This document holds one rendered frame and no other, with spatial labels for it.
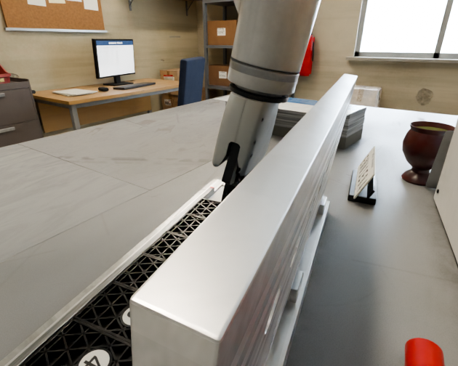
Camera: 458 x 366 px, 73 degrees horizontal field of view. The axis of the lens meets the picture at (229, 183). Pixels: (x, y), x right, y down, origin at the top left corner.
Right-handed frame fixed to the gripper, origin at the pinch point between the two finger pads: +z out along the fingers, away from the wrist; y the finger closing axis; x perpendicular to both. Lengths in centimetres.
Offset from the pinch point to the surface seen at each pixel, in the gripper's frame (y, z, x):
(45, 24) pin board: -176, 19, -252
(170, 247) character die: 13.3, 2.0, -2.3
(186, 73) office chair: -163, 22, -102
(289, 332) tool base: 18.2, 0.1, 13.1
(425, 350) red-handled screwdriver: 16.2, -2.9, 23.2
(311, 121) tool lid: 20.4, -18.9, 9.3
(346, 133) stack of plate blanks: -43.7, -1.8, 12.3
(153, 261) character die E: 15.8, 2.6, -2.9
